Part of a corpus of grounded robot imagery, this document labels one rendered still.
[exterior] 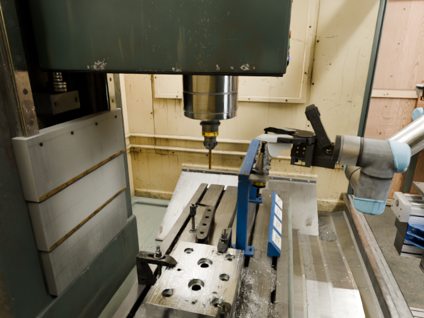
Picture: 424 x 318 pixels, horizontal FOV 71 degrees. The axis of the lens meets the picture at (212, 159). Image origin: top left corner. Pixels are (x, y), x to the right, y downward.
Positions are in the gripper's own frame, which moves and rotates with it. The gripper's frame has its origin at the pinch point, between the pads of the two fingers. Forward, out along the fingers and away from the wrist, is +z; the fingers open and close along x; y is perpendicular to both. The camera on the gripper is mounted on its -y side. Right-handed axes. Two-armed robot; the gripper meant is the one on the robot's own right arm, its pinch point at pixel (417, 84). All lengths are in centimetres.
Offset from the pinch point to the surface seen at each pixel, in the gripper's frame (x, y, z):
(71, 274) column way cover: -172, 30, -95
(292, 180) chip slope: -75, 51, 0
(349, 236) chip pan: -53, 72, -36
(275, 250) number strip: -102, 40, -82
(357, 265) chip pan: -60, 71, -59
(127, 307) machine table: -151, 36, -106
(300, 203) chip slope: -75, 58, -17
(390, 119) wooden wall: 62, 56, 130
